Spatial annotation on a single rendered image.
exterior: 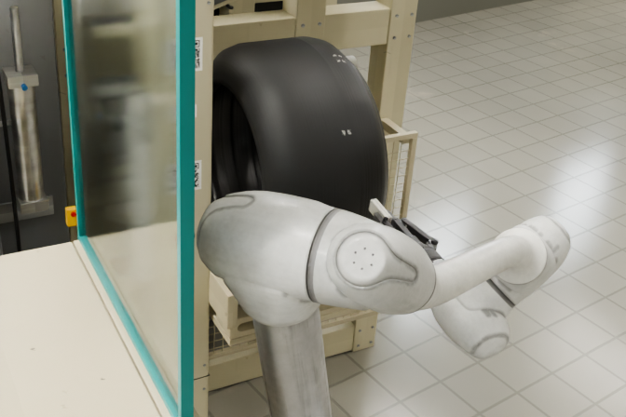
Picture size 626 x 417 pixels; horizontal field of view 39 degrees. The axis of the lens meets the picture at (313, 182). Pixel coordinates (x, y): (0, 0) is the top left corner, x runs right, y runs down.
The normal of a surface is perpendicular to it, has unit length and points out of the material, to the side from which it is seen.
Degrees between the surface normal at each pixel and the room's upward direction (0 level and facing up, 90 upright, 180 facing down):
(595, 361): 0
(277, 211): 23
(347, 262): 50
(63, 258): 0
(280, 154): 67
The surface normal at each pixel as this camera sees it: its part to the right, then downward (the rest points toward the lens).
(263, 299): -0.33, 0.68
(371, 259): -0.21, -0.20
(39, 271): 0.07, -0.88
